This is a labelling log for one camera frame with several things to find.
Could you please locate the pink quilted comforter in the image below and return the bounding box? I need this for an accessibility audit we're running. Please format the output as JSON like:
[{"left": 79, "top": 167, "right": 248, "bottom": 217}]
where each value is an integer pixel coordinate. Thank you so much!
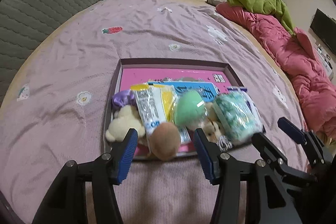
[{"left": 216, "top": 2, "right": 335, "bottom": 139}]

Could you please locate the black wall television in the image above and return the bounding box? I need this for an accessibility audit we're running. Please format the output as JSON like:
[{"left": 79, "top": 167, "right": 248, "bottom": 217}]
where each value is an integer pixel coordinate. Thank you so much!
[{"left": 310, "top": 9, "right": 336, "bottom": 54}]

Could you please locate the cream plush with purple hat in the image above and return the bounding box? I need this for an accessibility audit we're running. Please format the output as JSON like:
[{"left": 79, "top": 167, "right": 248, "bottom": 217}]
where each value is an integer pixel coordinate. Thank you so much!
[{"left": 105, "top": 89, "right": 145, "bottom": 143}]

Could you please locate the green fleece blanket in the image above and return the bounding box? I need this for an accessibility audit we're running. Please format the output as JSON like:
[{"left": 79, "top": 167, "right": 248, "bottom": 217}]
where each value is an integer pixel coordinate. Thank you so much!
[{"left": 227, "top": 0, "right": 295, "bottom": 36}]

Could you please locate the green floral tissue pack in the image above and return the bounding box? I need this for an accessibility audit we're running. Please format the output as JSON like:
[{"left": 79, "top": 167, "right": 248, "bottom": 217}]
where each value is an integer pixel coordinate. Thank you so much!
[{"left": 213, "top": 92, "right": 262, "bottom": 145}]

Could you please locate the pink patterned bed sheet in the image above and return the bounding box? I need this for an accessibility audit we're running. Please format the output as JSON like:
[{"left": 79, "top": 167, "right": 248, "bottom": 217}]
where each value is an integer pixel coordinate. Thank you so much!
[{"left": 1, "top": 0, "right": 307, "bottom": 223}]

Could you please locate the green makeup sponge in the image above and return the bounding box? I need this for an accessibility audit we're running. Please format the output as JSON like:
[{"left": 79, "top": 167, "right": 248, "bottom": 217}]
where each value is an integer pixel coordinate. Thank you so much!
[{"left": 173, "top": 89, "right": 207, "bottom": 129}]

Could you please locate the leopard print scrunchie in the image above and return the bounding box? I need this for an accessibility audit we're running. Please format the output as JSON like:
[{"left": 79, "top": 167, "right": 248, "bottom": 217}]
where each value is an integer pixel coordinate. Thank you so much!
[{"left": 217, "top": 135, "right": 234, "bottom": 152}]

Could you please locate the shallow dark cardboard box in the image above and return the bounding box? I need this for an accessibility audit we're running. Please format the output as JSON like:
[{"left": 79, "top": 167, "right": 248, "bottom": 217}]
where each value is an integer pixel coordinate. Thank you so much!
[{"left": 103, "top": 57, "right": 246, "bottom": 161}]

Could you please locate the pink children's book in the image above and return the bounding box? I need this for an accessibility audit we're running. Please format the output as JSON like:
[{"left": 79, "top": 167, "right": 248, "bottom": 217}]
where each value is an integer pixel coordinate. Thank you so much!
[{"left": 118, "top": 68, "right": 234, "bottom": 156}]

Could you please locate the brown round plush ball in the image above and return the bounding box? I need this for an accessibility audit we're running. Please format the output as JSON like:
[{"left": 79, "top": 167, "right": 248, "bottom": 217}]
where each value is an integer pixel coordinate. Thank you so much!
[{"left": 149, "top": 122, "right": 181, "bottom": 161}]

